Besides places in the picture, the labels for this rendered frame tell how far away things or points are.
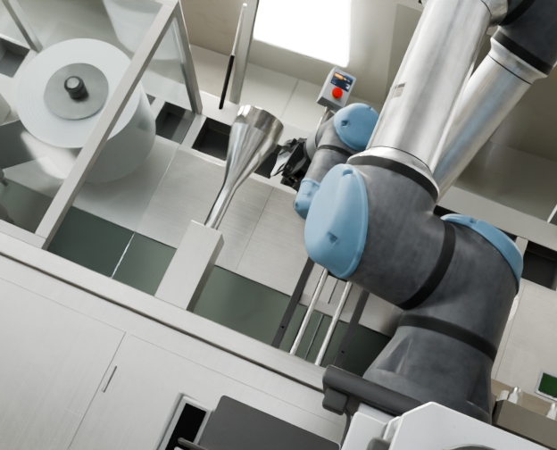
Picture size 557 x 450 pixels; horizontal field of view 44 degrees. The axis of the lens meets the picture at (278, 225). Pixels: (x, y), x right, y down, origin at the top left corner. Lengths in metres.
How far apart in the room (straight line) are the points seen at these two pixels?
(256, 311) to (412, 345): 1.27
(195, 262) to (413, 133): 1.07
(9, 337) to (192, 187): 0.86
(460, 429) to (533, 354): 1.75
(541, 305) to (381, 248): 1.44
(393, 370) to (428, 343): 0.05
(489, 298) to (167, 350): 0.78
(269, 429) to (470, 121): 0.66
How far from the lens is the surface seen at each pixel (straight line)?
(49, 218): 1.59
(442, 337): 0.79
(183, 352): 1.42
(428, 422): 0.38
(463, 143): 1.06
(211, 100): 2.28
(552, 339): 2.16
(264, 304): 2.03
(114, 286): 1.44
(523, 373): 2.11
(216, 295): 2.05
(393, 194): 0.77
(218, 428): 0.50
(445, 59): 0.88
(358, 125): 1.08
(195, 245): 1.81
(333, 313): 1.57
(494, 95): 1.04
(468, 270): 0.80
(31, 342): 1.49
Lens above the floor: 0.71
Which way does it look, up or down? 17 degrees up
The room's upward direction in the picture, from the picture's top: 24 degrees clockwise
